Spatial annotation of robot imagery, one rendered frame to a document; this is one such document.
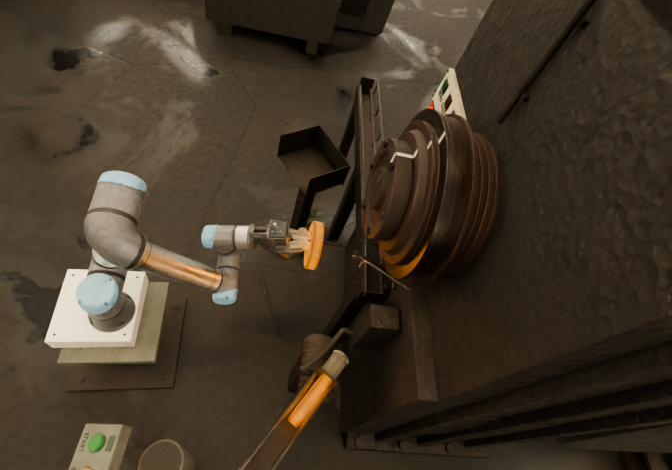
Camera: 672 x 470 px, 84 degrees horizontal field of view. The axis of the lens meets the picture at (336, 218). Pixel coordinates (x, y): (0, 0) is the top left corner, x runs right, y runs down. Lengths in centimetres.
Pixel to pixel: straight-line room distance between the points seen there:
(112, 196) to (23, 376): 115
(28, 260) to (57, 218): 25
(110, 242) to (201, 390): 101
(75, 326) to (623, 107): 166
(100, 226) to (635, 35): 113
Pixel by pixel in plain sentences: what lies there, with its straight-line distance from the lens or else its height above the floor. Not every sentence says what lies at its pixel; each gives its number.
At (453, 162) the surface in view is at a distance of 89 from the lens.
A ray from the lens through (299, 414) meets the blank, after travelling 113.
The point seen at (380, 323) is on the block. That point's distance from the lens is 121.
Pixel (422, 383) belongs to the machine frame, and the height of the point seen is 87.
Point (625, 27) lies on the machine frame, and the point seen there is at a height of 166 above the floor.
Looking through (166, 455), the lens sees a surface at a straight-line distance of 136.
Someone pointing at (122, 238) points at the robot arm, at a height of 98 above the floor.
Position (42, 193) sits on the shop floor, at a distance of 252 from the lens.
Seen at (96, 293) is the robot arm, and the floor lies 60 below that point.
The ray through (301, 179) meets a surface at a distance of 168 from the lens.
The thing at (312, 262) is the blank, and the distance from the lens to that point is 118.
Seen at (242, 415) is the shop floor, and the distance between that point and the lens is 188.
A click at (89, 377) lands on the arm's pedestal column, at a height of 2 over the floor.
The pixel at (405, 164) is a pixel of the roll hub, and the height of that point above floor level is 125.
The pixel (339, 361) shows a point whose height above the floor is 69.
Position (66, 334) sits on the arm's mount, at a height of 37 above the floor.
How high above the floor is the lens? 187
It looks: 53 degrees down
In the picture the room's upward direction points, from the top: 23 degrees clockwise
